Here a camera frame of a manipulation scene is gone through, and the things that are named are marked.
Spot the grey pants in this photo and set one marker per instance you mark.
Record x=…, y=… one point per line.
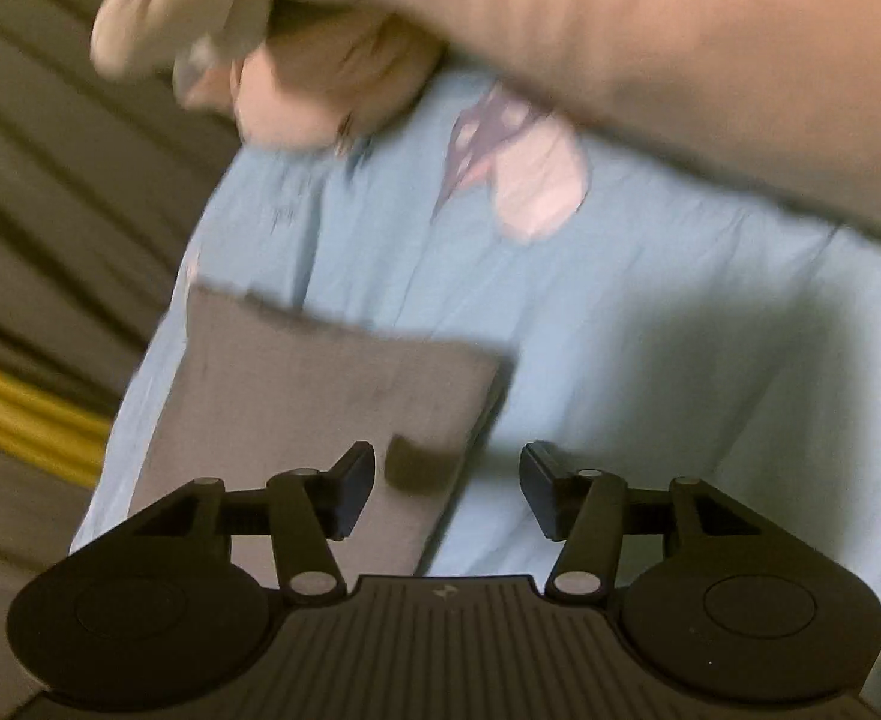
x=298, y=405

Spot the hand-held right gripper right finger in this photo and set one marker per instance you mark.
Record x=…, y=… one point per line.
x=542, y=491

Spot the yellow curtain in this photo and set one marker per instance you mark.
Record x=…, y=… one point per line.
x=28, y=420

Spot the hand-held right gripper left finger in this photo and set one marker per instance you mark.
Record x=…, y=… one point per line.
x=352, y=491

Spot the light blue printed bedsheet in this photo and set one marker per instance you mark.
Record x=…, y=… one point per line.
x=635, y=360

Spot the person's left forearm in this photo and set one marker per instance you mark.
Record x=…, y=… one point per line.
x=673, y=45

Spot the person's left hand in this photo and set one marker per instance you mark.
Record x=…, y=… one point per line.
x=320, y=90

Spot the grey curtain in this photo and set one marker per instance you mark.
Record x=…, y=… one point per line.
x=58, y=187
x=5, y=525

